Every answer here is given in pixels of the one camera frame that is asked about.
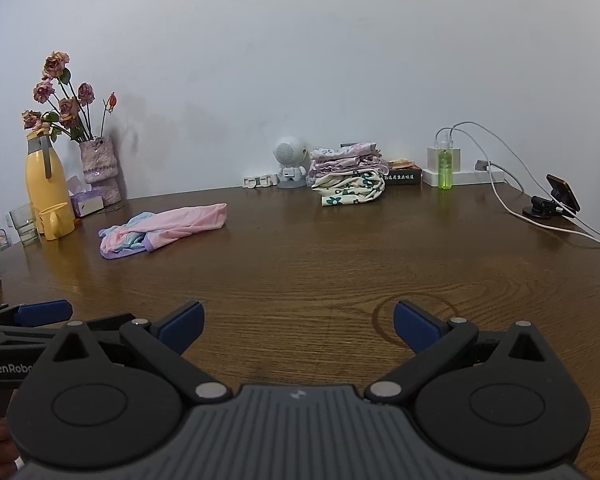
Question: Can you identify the white charger adapter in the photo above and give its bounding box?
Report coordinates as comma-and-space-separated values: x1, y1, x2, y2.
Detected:
427, 127, 462, 173

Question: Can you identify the smartphone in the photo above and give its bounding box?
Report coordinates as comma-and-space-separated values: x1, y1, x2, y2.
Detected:
546, 174, 581, 213

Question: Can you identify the glass tumbler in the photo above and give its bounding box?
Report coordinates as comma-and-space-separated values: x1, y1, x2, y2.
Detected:
8, 203, 42, 247

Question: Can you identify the pink floral dress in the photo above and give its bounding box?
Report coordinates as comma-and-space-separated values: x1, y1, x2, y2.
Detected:
308, 141, 388, 177

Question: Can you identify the dark box with white label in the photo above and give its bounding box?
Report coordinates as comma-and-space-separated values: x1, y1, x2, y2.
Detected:
385, 166, 423, 186

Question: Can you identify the green spray bottle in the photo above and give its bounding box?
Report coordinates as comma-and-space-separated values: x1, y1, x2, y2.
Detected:
437, 137, 453, 191

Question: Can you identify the cream floral folded cloth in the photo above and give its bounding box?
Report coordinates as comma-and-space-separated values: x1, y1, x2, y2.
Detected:
311, 169, 386, 207

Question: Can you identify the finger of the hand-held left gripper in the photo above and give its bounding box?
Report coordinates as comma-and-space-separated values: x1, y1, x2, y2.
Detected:
0, 312, 136, 349
0, 300, 73, 331

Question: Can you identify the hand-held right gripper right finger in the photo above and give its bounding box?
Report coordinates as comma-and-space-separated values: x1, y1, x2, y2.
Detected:
392, 300, 548, 405

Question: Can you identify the plain pink garment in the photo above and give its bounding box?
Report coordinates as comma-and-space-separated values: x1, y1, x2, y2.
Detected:
99, 203, 228, 261

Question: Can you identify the thick white cable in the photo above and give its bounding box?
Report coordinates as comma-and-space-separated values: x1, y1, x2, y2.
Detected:
487, 165, 600, 253

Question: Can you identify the yellow thermos bottle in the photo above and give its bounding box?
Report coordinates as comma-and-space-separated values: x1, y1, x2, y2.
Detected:
25, 130, 76, 238

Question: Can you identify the black phone holder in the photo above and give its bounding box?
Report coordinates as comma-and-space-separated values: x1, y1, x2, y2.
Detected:
522, 195, 563, 220

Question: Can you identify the yellow cup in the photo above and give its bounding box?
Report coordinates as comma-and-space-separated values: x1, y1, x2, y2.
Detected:
37, 202, 76, 241

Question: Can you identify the white robot speaker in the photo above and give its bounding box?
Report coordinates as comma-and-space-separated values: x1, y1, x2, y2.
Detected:
272, 136, 311, 189

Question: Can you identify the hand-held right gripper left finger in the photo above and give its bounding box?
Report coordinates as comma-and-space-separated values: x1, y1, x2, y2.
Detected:
50, 301, 233, 406

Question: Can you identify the dried rose bouquet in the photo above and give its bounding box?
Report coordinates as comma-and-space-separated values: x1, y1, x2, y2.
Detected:
21, 51, 118, 143

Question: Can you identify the purple tissue box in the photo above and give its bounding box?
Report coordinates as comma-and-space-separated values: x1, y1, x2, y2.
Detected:
67, 176, 105, 218

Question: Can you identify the thin white cable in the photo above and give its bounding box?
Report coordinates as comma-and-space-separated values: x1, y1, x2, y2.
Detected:
450, 121, 538, 198
436, 129, 526, 195

